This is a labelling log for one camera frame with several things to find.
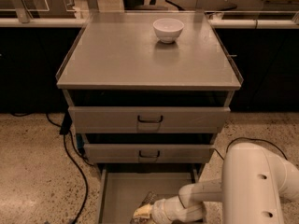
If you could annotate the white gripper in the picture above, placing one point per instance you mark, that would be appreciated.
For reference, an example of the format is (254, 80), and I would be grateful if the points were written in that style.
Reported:
(161, 209)

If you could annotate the white ceramic bowl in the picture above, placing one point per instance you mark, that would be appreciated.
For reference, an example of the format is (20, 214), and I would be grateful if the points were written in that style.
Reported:
(168, 29)

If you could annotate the white horizontal rail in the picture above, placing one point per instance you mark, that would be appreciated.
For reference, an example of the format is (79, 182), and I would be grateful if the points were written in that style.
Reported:
(218, 24)

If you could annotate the grey bottom drawer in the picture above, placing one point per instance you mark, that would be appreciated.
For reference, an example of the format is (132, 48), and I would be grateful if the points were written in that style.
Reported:
(125, 186)

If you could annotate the grey drawer cabinet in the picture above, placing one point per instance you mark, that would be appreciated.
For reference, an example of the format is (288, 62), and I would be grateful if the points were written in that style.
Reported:
(117, 60)

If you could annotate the grey top drawer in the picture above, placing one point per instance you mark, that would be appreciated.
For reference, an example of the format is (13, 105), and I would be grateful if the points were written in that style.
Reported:
(116, 119)

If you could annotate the clear plastic water bottle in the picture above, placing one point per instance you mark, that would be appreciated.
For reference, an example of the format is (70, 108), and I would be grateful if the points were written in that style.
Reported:
(150, 198)

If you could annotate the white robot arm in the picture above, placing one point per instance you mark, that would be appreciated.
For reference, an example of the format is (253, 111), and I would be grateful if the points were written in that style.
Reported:
(253, 181)

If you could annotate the black power adapter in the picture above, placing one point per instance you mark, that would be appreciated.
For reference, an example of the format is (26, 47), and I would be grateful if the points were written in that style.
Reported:
(66, 124)

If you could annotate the grey middle drawer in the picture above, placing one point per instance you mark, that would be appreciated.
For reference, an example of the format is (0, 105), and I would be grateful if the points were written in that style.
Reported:
(148, 153)

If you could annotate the grey drawer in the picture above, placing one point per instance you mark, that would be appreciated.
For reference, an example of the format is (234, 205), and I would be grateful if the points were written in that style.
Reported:
(148, 153)
(125, 186)
(116, 119)

